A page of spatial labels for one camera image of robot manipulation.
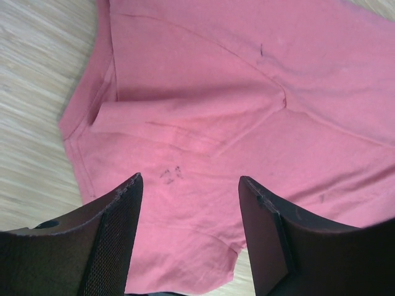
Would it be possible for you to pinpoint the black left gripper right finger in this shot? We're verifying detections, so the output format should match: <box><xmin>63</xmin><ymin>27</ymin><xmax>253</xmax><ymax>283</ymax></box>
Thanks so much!
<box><xmin>238</xmin><ymin>176</ymin><xmax>394</xmax><ymax>295</ymax></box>

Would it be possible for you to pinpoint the salmon red t-shirt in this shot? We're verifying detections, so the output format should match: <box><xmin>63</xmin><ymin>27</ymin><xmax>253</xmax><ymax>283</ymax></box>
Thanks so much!
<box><xmin>59</xmin><ymin>1</ymin><xmax>394</xmax><ymax>294</ymax></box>

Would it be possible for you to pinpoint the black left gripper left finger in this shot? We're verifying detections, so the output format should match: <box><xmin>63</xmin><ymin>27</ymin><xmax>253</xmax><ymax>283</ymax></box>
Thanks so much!
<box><xmin>1</xmin><ymin>173</ymin><xmax>143</xmax><ymax>295</ymax></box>

